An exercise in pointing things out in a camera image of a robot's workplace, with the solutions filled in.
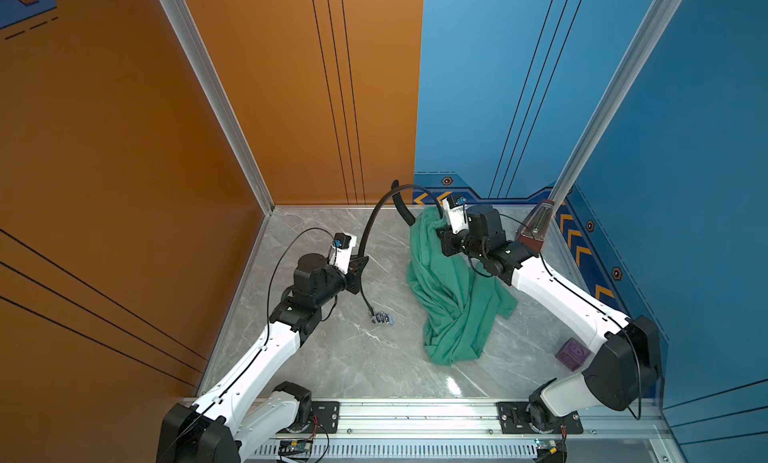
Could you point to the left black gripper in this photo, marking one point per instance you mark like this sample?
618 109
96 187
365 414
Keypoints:
353 274

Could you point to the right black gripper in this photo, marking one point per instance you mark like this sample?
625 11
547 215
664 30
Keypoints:
446 238

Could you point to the green trousers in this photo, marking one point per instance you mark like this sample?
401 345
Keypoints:
461 306

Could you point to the black leather belt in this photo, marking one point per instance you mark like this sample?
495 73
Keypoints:
384 240

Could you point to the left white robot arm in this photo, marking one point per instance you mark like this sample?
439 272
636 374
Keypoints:
224 424

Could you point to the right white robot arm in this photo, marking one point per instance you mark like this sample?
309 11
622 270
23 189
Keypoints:
625 352

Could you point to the red wooden metronome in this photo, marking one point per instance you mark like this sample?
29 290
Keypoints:
533 230

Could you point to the purple small box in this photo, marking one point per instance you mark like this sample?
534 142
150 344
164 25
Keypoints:
573 354

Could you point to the left green circuit board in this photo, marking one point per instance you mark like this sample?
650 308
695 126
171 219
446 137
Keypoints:
295 449

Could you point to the green circuit board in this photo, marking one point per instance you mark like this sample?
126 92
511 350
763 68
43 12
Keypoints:
552 452
295 449

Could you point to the right green circuit board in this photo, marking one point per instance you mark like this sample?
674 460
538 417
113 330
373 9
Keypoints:
552 452

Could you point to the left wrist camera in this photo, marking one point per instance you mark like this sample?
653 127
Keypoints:
341 250

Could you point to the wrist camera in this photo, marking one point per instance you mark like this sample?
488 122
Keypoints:
341 250
454 206

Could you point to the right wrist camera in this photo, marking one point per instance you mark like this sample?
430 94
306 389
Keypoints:
454 206

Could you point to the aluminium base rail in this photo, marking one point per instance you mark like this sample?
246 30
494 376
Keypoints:
473 430

